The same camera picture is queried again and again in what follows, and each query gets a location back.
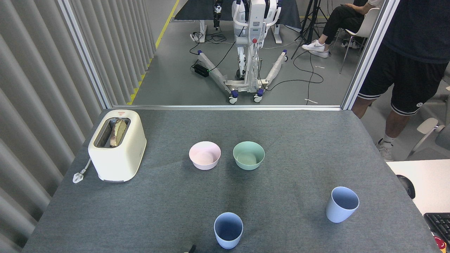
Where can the light blue plastic cup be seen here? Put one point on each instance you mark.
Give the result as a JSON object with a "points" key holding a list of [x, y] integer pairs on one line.
{"points": [[228, 242], [335, 214]]}

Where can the red push button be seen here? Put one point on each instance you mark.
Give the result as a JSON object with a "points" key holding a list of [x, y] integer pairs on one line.
{"points": [[439, 243]]}

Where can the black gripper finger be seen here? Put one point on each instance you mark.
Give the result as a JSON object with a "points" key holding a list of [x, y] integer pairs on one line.
{"points": [[192, 250]]}

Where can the dark covered table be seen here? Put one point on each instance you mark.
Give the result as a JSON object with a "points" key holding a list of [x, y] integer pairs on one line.
{"points": [[197, 10]]}

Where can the grey office chair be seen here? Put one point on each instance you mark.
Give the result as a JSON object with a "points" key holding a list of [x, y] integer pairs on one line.
{"points": [[427, 126]]}

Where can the silver frame rail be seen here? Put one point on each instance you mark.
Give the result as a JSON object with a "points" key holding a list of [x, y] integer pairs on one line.
{"points": [[228, 107]]}

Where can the white plastic chair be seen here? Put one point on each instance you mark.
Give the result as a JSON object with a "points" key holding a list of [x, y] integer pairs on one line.
{"points": [[367, 24]]}

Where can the white stand on wheels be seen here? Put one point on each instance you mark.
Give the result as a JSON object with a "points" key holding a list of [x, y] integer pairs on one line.
{"points": [[254, 31]]}

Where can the seated person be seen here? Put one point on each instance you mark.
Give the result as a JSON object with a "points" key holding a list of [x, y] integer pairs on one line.
{"points": [[339, 19]]}

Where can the silver frame post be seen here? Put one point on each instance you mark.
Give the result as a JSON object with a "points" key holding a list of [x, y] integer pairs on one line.
{"points": [[86, 56], [369, 52]]}

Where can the cream white toaster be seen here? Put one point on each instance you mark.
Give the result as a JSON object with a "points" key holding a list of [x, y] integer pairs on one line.
{"points": [[119, 161]]}

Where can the black robot arm on stand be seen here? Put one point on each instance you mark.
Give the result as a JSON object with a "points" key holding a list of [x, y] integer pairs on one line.
{"points": [[217, 14]]}

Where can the pink bowl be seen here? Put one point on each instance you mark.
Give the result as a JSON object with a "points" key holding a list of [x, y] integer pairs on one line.
{"points": [[205, 156]]}

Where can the green bowl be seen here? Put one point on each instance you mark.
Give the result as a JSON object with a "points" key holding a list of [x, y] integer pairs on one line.
{"points": [[248, 157]]}

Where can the black computer mouse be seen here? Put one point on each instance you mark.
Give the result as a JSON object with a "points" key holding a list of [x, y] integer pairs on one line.
{"points": [[407, 186]]}

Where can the standing person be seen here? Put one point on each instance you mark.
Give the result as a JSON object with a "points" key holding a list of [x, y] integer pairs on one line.
{"points": [[411, 63]]}

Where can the black keyboard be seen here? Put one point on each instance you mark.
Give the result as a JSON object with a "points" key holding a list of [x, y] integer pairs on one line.
{"points": [[440, 225]]}

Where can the black tripod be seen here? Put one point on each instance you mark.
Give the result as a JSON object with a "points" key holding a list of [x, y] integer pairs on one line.
{"points": [[311, 21]]}

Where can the toasted bread slice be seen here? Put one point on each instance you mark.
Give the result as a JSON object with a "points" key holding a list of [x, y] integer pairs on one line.
{"points": [[119, 131]]}

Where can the white desk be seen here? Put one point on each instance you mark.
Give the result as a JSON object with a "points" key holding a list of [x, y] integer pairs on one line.
{"points": [[429, 182]]}

